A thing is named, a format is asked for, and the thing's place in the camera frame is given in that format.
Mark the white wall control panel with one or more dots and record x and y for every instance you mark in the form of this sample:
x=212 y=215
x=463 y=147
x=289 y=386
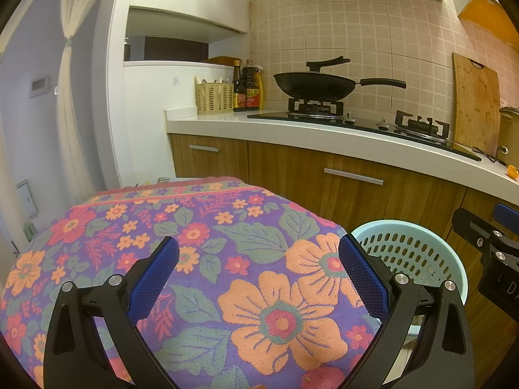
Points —
x=39 y=86

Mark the beige cooking pot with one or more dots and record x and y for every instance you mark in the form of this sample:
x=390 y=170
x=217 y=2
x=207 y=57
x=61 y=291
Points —
x=510 y=133

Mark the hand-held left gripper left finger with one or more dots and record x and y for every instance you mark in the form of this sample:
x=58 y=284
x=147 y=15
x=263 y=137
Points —
x=156 y=277

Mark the yellow utensil basket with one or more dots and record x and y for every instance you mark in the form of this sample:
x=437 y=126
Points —
x=215 y=97

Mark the yellow oil bottle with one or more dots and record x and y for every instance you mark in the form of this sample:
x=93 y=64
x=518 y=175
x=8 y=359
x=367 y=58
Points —
x=261 y=89

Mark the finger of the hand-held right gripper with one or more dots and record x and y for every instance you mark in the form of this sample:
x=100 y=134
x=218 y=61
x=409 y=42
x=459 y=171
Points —
x=507 y=212
x=472 y=227

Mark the orange fruit piece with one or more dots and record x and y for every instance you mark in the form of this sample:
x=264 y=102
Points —
x=513 y=171

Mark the large dark sauce bottle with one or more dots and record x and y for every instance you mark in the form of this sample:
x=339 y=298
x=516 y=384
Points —
x=251 y=89

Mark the white curtain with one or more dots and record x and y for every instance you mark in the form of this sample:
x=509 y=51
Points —
x=77 y=89

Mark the orange wall cabinet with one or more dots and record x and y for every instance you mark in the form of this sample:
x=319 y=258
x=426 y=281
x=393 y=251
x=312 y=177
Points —
x=490 y=20

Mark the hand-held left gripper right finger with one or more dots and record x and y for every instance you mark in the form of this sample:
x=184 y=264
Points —
x=363 y=277

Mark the wooden kitchen cabinet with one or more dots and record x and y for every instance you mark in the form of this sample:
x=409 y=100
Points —
x=284 y=170

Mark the small dark sauce bottle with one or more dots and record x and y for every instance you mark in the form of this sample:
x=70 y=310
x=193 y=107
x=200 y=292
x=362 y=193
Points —
x=239 y=97

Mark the wooden cutting board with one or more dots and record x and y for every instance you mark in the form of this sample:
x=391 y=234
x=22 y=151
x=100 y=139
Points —
x=476 y=105

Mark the white wall box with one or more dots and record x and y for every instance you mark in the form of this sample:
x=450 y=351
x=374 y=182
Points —
x=27 y=198

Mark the light blue plastic basket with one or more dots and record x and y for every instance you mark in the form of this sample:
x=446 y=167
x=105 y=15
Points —
x=405 y=247

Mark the black gas stove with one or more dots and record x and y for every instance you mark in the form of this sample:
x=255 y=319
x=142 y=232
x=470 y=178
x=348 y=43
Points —
x=365 y=123

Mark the floral printed cloth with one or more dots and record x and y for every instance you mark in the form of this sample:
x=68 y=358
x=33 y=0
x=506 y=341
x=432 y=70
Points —
x=243 y=251

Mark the black wok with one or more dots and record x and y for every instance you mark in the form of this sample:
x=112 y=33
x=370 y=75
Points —
x=312 y=85

